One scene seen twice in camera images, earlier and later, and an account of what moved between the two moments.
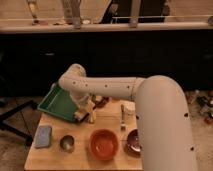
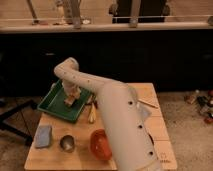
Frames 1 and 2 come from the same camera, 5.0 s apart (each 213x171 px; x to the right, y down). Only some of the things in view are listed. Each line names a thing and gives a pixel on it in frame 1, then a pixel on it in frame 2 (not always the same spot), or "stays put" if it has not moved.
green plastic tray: x=59 y=102 stays put
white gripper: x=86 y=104 to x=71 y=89
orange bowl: x=103 y=144 stays put
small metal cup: x=67 y=143 stays put
